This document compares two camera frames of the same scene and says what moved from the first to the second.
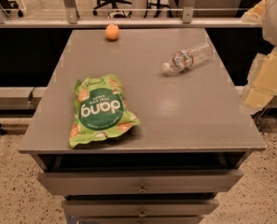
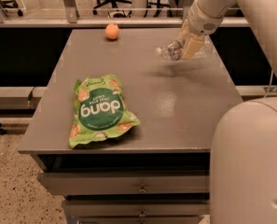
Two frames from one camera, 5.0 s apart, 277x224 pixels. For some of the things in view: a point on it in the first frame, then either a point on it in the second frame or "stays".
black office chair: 113,1 stays
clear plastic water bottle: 185,59 to 173,50
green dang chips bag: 100,109 stays
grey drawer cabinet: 195,137 stays
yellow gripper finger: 256,14 to 200,23
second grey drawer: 139,206 stays
